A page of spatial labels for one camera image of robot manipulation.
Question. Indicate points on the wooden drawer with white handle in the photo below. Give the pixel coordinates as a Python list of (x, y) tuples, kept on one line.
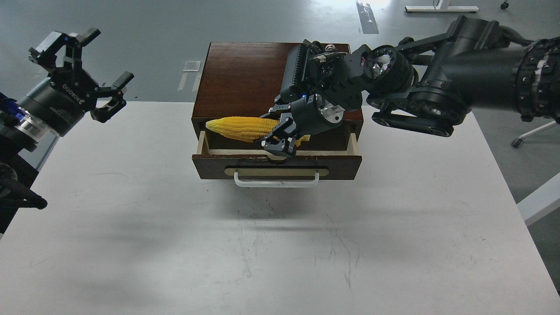
[(333, 156)]

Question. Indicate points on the yellow corn cob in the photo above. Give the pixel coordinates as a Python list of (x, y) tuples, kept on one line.
[(242, 128)]

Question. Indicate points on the white chair base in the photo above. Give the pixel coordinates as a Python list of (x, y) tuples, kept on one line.
[(520, 139)]

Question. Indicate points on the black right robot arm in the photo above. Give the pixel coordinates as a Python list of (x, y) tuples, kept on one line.
[(426, 86)]

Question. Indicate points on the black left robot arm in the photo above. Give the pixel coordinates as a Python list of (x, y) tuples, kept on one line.
[(60, 54)]

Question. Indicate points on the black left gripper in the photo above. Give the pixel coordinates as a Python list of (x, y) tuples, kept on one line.
[(46, 109)]

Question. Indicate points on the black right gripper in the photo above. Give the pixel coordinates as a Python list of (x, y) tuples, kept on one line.
[(310, 114)]

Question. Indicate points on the dark wooden drawer box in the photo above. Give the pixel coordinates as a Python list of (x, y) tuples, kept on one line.
[(239, 79)]

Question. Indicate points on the white table leg base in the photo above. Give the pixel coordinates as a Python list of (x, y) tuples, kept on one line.
[(443, 6)]

